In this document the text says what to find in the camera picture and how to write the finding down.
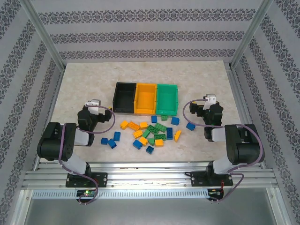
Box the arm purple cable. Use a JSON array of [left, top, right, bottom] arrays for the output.
[[57, 104, 116, 206], [183, 99, 264, 204]]

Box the green plastic bin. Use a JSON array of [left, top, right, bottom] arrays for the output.
[[155, 83, 179, 117]]

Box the long yellow lego brick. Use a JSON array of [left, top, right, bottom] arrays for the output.
[[127, 121, 141, 131]]

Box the yellow plastic bin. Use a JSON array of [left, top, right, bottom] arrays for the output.
[[135, 82, 158, 116]]

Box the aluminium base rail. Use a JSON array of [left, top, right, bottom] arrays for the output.
[[22, 161, 279, 190]]

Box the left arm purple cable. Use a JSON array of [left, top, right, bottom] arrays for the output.
[[57, 104, 116, 206]]

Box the black plastic bin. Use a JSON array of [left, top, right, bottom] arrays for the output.
[[112, 82, 137, 115]]

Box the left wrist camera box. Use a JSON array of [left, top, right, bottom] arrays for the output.
[[85, 98, 101, 115]]

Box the slotted cable duct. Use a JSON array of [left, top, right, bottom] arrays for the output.
[[31, 189, 209, 199]]

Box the aluminium frame post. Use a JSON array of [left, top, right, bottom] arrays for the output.
[[230, 0, 274, 69], [20, 0, 66, 70]]

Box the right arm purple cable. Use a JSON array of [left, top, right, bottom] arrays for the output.
[[183, 99, 264, 204]]

